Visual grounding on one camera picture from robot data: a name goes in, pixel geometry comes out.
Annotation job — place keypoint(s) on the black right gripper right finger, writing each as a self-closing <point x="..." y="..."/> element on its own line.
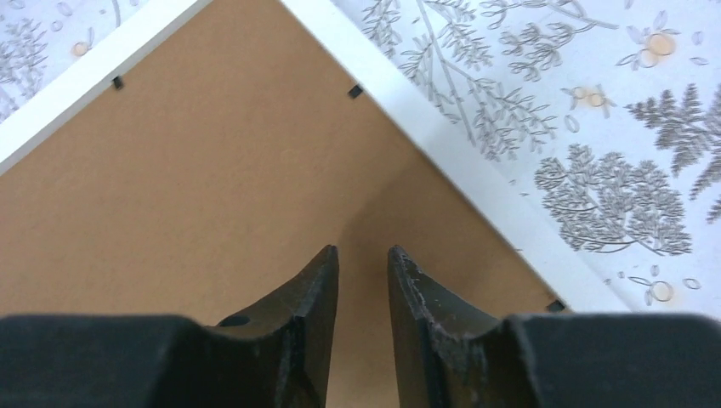
<point x="450" y="354"/>

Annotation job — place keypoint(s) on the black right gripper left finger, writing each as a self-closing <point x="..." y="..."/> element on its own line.
<point x="274" y="353"/>

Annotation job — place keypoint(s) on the white picture frame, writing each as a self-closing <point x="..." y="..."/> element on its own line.
<point x="204" y="152"/>

